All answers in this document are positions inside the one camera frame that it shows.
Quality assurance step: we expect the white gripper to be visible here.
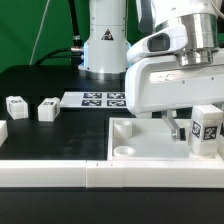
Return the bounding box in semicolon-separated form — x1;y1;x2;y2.
125;53;224;141

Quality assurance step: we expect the white square tabletop part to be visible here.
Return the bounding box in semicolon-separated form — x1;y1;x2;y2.
107;118;222;162

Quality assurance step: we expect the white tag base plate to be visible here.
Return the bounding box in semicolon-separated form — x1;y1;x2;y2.
60;92;126;108

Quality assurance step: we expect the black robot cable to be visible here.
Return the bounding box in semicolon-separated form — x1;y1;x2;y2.
34;0;88;67

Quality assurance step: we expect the white front fence rail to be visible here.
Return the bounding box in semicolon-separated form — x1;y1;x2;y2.
0;160;224;188

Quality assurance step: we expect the white fence rail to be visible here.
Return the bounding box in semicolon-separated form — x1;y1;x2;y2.
0;160;224;188
0;120;8;147

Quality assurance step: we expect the white left fence rail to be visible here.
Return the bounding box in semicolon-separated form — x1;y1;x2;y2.
0;120;8;147

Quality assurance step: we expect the thin white cable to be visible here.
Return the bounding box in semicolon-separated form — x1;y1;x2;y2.
29;0;52;66

